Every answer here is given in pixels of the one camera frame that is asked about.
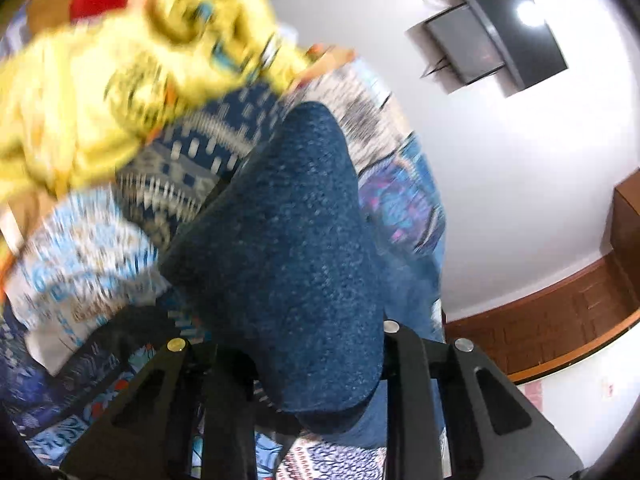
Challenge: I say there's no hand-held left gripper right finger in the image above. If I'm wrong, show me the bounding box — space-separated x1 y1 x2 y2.
383 319 585 480

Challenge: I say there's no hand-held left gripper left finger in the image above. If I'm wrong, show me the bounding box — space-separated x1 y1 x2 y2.
60 338 262 480

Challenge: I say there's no blue denim jacket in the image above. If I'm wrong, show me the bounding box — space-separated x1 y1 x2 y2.
159 101 447 453

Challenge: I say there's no pile of patterned clothes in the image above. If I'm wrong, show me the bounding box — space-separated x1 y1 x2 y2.
0 55 447 480

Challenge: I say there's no yellow printed garment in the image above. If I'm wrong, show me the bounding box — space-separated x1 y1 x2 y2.
0 0 321 202

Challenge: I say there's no small black wall monitor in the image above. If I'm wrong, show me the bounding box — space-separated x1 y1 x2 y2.
405 2 507 87

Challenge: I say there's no black wall television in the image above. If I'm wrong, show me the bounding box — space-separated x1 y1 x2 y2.
449 0 570 93

